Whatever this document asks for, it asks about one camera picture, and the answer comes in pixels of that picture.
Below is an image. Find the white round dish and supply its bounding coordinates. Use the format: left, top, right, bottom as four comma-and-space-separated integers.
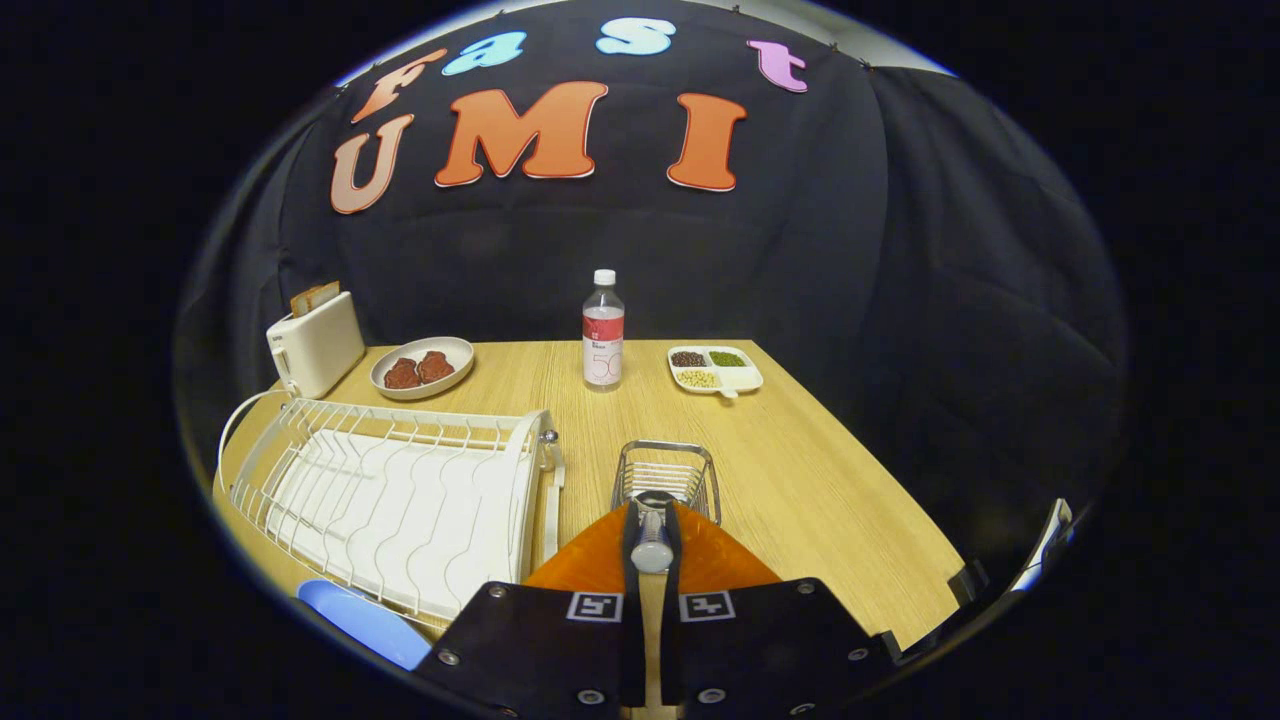
370, 336, 476, 402

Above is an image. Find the white divided tray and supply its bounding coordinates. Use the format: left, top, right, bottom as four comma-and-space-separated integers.
667, 345, 764, 399

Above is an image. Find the white toaster cable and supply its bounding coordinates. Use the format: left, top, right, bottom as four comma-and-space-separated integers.
216, 388, 293, 471

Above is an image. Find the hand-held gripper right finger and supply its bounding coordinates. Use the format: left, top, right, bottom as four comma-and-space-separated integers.
660, 500, 901, 720

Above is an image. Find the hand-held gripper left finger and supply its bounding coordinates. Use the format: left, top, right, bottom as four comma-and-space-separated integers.
412, 500, 646, 720

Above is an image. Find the white toaster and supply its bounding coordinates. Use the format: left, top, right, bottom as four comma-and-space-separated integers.
266, 290, 366, 399

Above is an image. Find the metal spoon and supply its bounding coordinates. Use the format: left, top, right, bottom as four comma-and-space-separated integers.
630, 490, 676, 574

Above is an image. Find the blue plate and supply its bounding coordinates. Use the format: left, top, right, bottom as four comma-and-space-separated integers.
297, 580, 433, 671

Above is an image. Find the white drip tray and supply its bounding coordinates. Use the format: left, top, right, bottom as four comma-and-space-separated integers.
265, 430, 531, 616

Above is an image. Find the metal wire basket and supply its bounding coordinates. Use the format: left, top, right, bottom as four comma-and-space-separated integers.
611, 440, 723, 526

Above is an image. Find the black table clamp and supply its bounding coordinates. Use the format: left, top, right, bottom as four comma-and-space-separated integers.
946, 560, 991, 607

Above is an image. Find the clear water bottle red label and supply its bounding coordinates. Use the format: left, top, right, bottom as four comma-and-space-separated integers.
582, 269, 626, 392

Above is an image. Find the white wire dish rack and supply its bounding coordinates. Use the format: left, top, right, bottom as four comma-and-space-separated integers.
228, 398, 566, 623

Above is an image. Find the white panel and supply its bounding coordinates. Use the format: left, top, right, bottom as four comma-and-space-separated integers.
1010, 498, 1076, 593

